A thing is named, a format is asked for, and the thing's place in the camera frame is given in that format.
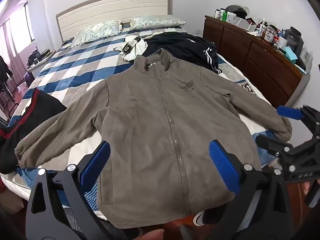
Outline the bedside table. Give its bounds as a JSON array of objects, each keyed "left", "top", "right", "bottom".
[{"left": 26, "top": 50, "right": 57, "bottom": 71}]

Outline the purple bag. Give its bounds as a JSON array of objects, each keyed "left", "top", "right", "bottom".
[{"left": 24, "top": 71, "right": 34, "bottom": 87}]

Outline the brown wooden dresser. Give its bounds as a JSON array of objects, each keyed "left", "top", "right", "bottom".
[{"left": 202, "top": 15, "right": 312, "bottom": 108}]

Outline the dark hanging garment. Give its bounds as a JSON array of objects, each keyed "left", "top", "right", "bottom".
[{"left": 0, "top": 56, "right": 13, "bottom": 81}]

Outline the person's right hand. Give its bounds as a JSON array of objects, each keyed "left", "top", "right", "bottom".
[{"left": 302, "top": 179, "right": 320, "bottom": 200}]

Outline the teal box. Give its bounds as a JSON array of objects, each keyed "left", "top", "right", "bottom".
[{"left": 284, "top": 46, "right": 299, "bottom": 61}]

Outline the blue white plaid blanket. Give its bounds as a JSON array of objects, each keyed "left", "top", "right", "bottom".
[{"left": 6, "top": 25, "right": 280, "bottom": 220}]

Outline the silver floral pillow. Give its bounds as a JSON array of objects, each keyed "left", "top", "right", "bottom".
[
  {"left": 129, "top": 15, "right": 186, "bottom": 29},
  {"left": 67, "top": 21, "right": 123, "bottom": 48}
]

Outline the black garment with red stripes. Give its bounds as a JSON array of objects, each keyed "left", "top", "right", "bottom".
[{"left": 0, "top": 88, "right": 68, "bottom": 174}]

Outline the black box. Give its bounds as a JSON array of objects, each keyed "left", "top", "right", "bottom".
[{"left": 284, "top": 26, "right": 304, "bottom": 55}]

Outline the black helmet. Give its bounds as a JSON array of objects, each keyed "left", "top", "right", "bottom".
[{"left": 225, "top": 4, "right": 250, "bottom": 19}]

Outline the beige bed headboard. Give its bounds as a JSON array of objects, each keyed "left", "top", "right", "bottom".
[{"left": 56, "top": 0, "right": 173, "bottom": 44}]

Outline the pink curtain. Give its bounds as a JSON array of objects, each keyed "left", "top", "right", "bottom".
[{"left": 0, "top": 1, "right": 34, "bottom": 60}]

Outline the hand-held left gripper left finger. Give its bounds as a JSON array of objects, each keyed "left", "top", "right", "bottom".
[{"left": 25, "top": 141, "right": 113, "bottom": 240}]

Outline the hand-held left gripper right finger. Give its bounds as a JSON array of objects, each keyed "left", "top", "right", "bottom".
[{"left": 208, "top": 139, "right": 293, "bottom": 240}]

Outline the clutter of bottles and boxes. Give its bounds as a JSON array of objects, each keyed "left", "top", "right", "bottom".
[{"left": 214, "top": 8, "right": 314, "bottom": 74}]

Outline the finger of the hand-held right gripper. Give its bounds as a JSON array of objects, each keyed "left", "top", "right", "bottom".
[
  {"left": 276, "top": 104, "right": 320, "bottom": 140},
  {"left": 256, "top": 134, "right": 294, "bottom": 161}
]

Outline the black garment with white stripes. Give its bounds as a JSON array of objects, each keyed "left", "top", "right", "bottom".
[{"left": 142, "top": 32, "right": 223, "bottom": 75}]

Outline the white garment with black patch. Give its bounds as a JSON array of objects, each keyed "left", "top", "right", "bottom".
[{"left": 122, "top": 35, "right": 148, "bottom": 62}]

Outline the person's left hand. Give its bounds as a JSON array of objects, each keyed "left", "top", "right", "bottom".
[{"left": 139, "top": 228, "right": 165, "bottom": 240}]

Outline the grey zip-up fleece jacket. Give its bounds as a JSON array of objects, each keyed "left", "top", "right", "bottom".
[{"left": 14, "top": 48, "right": 293, "bottom": 229}]

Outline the black and white shoe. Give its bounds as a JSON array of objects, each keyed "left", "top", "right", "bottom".
[{"left": 192, "top": 209, "right": 227, "bottom": 227}]

